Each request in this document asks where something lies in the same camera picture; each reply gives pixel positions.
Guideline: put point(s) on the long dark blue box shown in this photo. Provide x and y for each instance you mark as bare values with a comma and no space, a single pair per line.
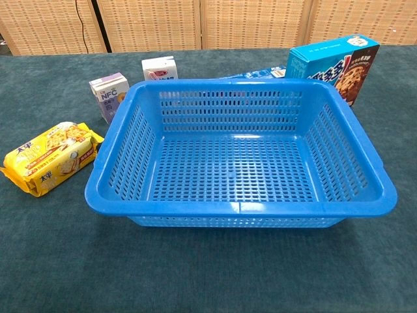
260,73

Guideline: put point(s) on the white milk carton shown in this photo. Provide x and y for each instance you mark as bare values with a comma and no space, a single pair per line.
159,70

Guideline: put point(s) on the purple milk carton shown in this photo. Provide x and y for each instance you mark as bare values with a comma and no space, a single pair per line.
110,98

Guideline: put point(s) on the light blue box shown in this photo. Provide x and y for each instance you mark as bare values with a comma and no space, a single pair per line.
325,62

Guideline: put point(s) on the yellow cracker snack pack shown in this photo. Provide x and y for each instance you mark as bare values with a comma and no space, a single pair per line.
49,156

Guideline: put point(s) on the blue perforated plastic basket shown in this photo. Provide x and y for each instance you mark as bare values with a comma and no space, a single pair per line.
228,169

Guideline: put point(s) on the bamboo folding screen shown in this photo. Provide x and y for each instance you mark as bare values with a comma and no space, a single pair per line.
254,23

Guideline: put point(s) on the black tripod pole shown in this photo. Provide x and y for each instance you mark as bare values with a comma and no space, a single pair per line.
100,26

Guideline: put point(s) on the teal table cloth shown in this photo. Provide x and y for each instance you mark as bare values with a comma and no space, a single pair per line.
65,261

